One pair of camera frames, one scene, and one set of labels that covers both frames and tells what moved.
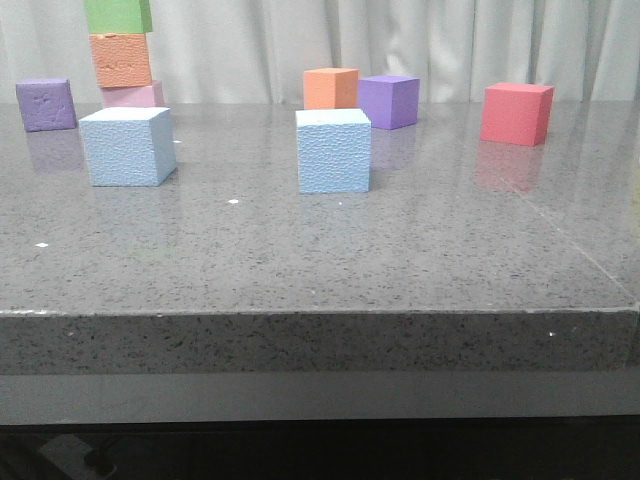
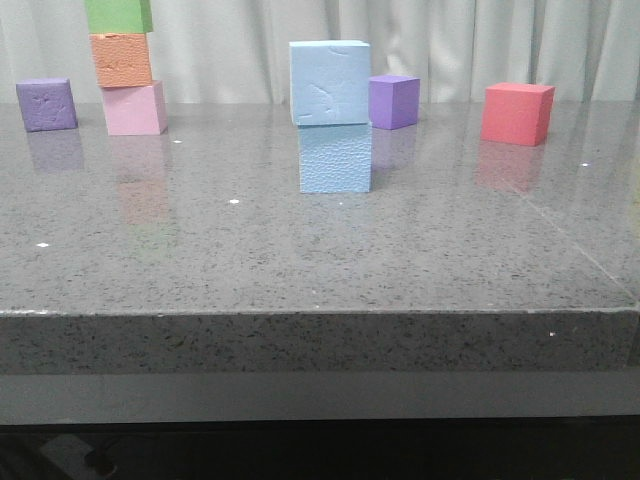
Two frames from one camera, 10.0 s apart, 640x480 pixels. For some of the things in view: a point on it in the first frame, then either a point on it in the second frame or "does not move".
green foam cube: [118, 16] does not move
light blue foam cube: [129, 146] to [330, 82]
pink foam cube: [134, 96] does not move
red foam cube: [516, 114] does not move
